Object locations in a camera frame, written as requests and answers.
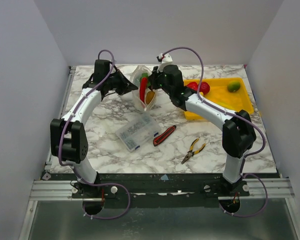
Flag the green bell pepper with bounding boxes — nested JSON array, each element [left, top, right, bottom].
[[139, 72, 149, 83]]

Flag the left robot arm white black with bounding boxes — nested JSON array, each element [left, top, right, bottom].
[[50, 59, 138, 198]]

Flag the aluminium extrusion rail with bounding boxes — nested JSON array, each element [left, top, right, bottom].
[[29, 178, 295, 201]]

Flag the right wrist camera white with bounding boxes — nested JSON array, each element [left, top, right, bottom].
[[157, 53, 173, 73]]

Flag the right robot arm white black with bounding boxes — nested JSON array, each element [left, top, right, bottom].
[[148, 64, 257, 196]]

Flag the red bell pepper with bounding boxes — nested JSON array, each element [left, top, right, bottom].
[[186, 82, 198, 91]]

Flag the red black utility knife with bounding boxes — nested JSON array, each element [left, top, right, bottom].
[[152, 125, 177, 147]]

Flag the red chili pepper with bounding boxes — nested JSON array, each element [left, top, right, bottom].
[[139, 82, 147, 103]]

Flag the orange round fruit toy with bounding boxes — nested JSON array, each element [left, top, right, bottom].
[[145, 90, 156, 105]]

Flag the clear screw organizer box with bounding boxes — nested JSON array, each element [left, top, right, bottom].
[[115, 112, 161, 152]]

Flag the clear zip top bag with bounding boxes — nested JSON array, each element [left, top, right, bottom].
[[130, 65, 157, 112]]

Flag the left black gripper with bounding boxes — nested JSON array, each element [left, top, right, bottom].
[[106, 69, 138, 96]]

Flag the yellow plastic tray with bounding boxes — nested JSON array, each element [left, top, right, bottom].
[[183, 77, 255, 121]]

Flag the yellow banana toy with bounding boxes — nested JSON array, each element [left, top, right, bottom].
[[214, 101, 236, 110]]

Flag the yellow handled pliers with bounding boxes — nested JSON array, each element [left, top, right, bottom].
[[181, 138, 206, 165]]

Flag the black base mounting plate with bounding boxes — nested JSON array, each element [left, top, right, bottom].
[[71, 173, 250, 209]]

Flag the red tomato toy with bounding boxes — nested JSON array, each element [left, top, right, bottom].
[[198, 82, 211, 95]]

